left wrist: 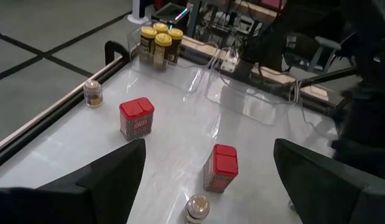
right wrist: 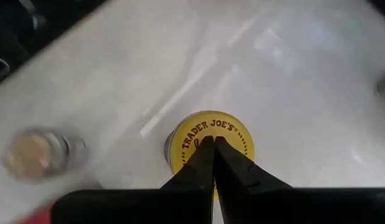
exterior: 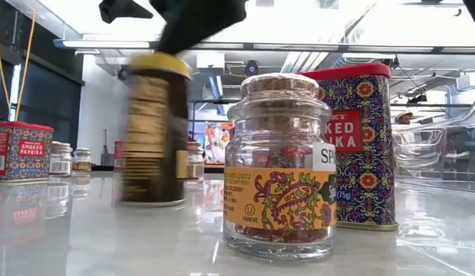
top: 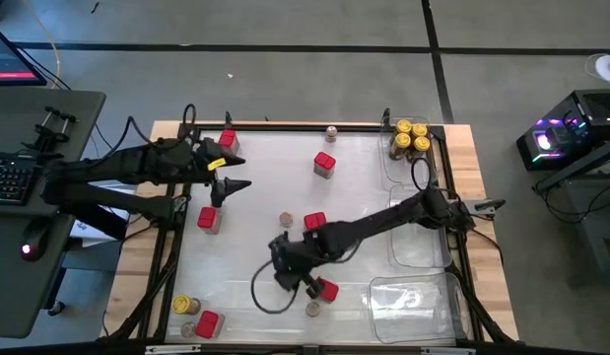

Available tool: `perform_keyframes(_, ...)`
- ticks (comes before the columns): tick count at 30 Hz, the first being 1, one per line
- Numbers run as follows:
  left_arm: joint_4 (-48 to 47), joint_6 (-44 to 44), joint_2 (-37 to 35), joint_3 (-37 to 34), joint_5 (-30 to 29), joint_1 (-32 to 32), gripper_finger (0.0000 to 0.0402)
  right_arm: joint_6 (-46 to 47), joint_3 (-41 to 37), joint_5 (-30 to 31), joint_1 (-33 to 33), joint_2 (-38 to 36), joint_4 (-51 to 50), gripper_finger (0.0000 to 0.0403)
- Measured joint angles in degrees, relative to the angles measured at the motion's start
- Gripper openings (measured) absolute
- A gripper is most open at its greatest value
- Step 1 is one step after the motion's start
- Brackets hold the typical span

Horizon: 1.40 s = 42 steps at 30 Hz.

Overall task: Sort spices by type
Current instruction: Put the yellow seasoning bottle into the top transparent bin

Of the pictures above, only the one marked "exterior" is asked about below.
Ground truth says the person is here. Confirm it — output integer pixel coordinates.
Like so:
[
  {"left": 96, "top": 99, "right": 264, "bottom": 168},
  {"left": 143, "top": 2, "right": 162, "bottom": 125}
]
[{"left": 394, "top": 110, "right": 415, "bottom": 126}]

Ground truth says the black ceiling-hung device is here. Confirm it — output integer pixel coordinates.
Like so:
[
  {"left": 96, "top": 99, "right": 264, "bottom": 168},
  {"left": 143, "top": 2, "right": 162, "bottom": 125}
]
[
  {"left": 382, "top": 56, "right": 401, "bottom": 71},
  {"left": 407, "top": 93, "right": 429, "bottom": 105}
]

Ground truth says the overhead camera with blue light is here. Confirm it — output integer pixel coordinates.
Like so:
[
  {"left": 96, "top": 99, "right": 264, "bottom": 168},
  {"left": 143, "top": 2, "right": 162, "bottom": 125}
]
[{"left": 244, "top": 60, "right": 260, "bottom": 77}]

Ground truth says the colourful poster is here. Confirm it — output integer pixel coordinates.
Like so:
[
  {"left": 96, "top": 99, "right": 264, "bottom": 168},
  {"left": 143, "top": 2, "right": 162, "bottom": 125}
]
[{"left": 204, "top": 120, "right": 235, "bottom": 165}]

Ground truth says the clear plastic tray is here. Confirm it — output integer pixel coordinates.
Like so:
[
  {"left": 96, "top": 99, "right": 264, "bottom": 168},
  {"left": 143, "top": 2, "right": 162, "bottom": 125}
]
[{"left": 390, "top": 94, "right": 475, "bottom": 192}]

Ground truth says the overhead rig light bar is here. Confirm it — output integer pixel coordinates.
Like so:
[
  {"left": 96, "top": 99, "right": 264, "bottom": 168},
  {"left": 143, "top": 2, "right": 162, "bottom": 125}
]
[{"left": 52, "top": 37, "right": 475, "bottom": 55}]

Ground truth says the black yellow-lid seasoning can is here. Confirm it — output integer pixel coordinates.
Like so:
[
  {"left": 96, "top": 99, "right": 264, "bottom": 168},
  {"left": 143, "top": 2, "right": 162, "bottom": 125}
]
[{"left": 120, "top": 51, "right": 193, "bottom": 209}]

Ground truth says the black background rail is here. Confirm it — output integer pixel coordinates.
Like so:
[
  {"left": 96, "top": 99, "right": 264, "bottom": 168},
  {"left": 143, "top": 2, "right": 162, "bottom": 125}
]
[{"left": 390, "top": 102, "right": 475, "bottom": 109}]

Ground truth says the yellow cable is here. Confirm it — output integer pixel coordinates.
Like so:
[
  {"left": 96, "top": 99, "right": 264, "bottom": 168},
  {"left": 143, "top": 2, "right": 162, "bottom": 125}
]
[{"left": 0, "top": 0, "right": 38, "bottom": 123}]

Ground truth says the black table frame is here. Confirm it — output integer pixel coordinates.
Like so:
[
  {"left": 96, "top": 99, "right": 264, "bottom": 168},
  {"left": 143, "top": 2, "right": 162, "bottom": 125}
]
[{"left": 89, "top": 163, "right": 226, "bottom": 174}]

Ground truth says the grey stand with pole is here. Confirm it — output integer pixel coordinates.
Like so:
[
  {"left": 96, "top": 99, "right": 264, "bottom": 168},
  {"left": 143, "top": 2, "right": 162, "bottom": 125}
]
[{"left": 100, "top": 129, "right": 116, "bottom": 166}]

